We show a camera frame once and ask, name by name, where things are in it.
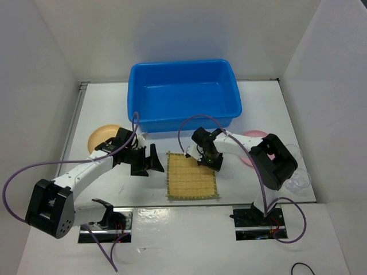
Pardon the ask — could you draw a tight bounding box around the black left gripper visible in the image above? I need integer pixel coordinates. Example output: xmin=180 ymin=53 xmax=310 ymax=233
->
xmin=124 ymin=143 xmax=164 ymax=176

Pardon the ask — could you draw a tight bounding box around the square bamboo woven tray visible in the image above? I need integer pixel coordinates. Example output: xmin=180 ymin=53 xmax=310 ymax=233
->
xmin=166 ymin=152 xmax=219 ymax=201

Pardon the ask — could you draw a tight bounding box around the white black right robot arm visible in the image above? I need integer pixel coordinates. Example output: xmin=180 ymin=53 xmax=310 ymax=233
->
xmin=185 ymin=127 xmax=298 ymax=225

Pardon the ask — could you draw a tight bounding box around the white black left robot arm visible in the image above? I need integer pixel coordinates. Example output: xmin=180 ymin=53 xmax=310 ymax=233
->
xmin=25 ymin=128 xmax=164 ymax=239

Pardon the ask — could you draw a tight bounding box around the blue plastic bin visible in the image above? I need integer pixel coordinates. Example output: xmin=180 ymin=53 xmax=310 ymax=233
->
xmin=127 ymin=59 xmax=242 ymax=133

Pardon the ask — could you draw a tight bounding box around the pink plastic plate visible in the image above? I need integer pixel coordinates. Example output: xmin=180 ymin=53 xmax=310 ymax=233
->
xmin=239 ymin=130 xmax=268 ymax=168

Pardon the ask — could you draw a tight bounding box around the orange plastic plate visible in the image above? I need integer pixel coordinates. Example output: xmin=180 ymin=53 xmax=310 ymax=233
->
xmin=87 ymin=124 xmax=120 ymax=154

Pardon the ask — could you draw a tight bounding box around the clear plastic cup near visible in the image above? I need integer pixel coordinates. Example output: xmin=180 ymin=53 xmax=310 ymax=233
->
xmin=284 ymin=168 xmax=311 ymax=193

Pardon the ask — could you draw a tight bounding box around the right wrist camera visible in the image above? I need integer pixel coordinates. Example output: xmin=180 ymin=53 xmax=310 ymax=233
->
xmin=185 ymin=144 xmax=202 ymax=161

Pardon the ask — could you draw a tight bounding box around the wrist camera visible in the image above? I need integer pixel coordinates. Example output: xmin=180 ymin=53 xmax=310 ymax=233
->
xmin=185 ymin=144 xmax=202 ymax=161
xmin=132 ymin=132 xmax=148 ymax=150

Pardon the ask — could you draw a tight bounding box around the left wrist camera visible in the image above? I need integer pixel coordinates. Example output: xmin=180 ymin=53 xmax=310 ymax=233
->
xmin=132 ymin=132 xmax=148 ymax=150

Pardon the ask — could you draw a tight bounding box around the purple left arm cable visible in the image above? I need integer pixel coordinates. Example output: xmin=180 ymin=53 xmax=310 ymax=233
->
xmin=3 ymin=111 xmax=141 ymax=272

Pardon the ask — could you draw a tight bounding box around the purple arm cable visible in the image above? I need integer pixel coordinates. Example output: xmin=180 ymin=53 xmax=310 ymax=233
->
xmin=3 ymin=111 xmax=141 ymax=272
xmin=177 ymin=114 xmax=308 ymax=244

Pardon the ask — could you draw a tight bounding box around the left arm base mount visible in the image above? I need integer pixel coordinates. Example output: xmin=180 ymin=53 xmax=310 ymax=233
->
xmin=74 ymin=207 xmax=134 ymax=243

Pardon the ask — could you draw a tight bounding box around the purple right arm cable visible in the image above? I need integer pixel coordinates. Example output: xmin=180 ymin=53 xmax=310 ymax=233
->
xmin=177 ymin=114 xmax=308 ymax=244

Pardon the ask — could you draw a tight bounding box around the black cable on floor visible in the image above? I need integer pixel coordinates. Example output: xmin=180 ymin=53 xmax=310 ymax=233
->
xmin=291 ymin=262 xmax=316 ymax=275

